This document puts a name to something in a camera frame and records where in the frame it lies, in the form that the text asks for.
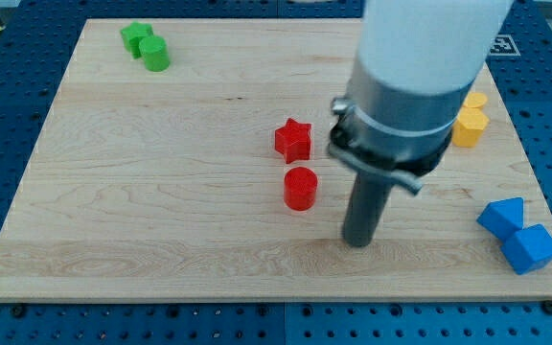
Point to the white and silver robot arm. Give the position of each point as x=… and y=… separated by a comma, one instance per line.
x=415, y=62

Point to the red star block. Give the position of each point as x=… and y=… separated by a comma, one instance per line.
x=293, y=141

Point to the green star block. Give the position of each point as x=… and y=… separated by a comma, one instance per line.
x=133, y=34

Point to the red cylinder block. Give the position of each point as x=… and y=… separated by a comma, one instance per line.
x=300, y=188

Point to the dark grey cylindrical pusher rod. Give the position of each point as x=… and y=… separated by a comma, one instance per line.
x=365, y=207

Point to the light wooden board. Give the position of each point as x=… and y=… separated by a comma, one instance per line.
x=166, y=187

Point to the green cylinder block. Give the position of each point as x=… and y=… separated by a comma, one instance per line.
x=154, y=52

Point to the yellow hexagon block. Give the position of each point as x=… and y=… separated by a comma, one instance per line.
x=468, y=128

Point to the yellow cylinder block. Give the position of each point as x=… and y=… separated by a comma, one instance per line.
x=475, y=100

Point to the blue triangle block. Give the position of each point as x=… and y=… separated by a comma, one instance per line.
x=503, y=218

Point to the black white fiducial marker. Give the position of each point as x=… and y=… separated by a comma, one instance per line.
x=504, y=46

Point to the blue cube block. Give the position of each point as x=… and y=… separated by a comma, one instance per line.
x=528, y=249

